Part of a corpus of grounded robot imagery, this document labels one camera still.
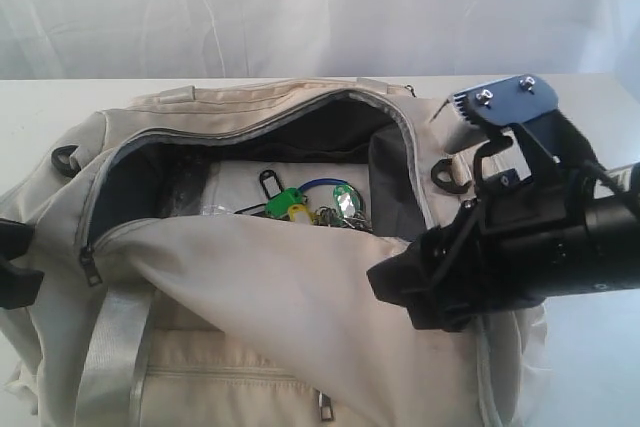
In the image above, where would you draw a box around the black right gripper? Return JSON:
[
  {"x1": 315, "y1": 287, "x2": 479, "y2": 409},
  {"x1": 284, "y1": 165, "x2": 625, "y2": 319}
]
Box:
[{"x1": 367, "y1": 188, "x2": 590, "y2": 333}]

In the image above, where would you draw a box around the beige duffel bag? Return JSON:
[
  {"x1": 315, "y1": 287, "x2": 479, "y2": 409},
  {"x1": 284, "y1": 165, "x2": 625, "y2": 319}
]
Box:
[{"x1": 1, "y1": 79, "x2": 550, "y2": 426}]

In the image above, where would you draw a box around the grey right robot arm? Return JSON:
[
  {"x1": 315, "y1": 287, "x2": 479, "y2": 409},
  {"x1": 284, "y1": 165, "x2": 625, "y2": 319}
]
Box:
[{"x1": 367, "y1": 161, "x2": 639, "y2": 332}]

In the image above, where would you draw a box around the yellow key tag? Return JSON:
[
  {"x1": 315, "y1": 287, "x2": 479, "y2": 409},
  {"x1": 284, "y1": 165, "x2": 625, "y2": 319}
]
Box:
[{"x1": 287, "y1": 204, "x2": 314, "y2": 225}]

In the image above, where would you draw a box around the green key tag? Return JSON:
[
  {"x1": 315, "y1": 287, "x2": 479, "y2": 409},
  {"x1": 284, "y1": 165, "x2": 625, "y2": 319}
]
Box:
[{"x1": 264, "y1": 188, "x2": 306, "y2": 219}]

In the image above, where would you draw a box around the black key tag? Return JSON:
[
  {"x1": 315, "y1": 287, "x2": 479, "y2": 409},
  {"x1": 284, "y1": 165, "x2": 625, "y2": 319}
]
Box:
[{"x1": 258, "y1": 169, "x2": 284, "y2": 201}]

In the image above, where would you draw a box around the blue cord loop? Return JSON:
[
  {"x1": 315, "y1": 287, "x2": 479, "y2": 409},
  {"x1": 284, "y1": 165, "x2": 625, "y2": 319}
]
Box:
[{"x1": 297, "y1": 175, "x2": 347, "y2": 196}]

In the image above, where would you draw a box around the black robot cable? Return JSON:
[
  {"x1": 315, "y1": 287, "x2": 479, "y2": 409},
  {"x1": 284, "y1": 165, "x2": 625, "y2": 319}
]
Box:
[{"x1": 429, "y1": 156, "x2": 640, "y2": 427}]

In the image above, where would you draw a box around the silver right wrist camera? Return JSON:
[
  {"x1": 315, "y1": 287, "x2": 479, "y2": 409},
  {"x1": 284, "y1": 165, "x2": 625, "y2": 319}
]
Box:
[{"x1": 429, "y1": 74, "x2": 584, "y2": 185}]

